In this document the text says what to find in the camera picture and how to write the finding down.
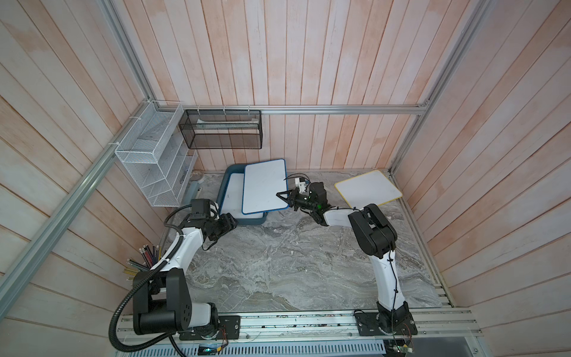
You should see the blue-framed whiteboard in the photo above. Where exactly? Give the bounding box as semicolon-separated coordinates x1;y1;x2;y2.
221;173;264;220
242;159;288;215

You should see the teal plastic storage box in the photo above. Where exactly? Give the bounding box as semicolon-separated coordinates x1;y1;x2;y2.
217;164;268;226

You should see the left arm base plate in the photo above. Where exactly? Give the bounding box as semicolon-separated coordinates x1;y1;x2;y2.
179;315;241;343

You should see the aluminium mounting rail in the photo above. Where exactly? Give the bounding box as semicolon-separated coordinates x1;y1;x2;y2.
138;307;490;356

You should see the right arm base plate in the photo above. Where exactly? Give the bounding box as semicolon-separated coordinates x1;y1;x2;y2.
353;305;418;336

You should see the black mesh basket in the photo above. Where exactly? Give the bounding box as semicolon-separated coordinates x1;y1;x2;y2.
178;109;263;150

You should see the pencil cup with pencils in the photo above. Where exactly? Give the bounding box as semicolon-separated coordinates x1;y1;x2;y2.
123;245;162;281

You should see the white wire mesh shelf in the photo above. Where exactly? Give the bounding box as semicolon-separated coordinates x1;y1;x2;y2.
115;101;198;208

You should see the far right yellow-framed whiteboard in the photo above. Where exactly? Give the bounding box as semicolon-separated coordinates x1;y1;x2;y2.
335;170;403;209

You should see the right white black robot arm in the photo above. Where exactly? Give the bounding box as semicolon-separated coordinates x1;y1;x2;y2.
276;181;409;323

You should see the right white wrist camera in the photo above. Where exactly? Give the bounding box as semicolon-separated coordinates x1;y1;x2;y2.
294;176;311;193

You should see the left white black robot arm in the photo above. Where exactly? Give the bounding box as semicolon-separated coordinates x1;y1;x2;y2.
132;199;237;335

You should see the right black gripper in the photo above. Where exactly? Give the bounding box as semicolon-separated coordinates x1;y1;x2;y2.
277;189;318;214

